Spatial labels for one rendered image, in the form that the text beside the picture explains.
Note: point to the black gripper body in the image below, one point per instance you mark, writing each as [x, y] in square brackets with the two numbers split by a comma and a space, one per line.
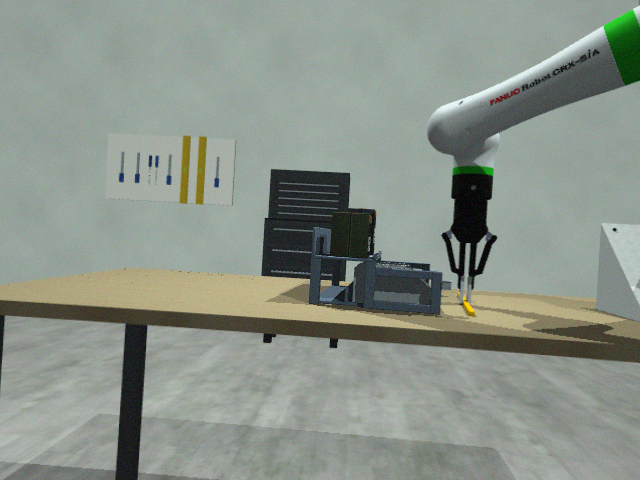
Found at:
[471, 214]

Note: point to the yellow bar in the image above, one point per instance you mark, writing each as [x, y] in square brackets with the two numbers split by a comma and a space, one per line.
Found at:
[468, 308]

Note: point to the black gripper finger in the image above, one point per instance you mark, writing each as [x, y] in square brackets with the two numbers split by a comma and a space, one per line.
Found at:
[447, 236]
[490, 238]

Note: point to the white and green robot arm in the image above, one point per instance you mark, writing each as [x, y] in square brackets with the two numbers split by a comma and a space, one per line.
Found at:
[585, 69]

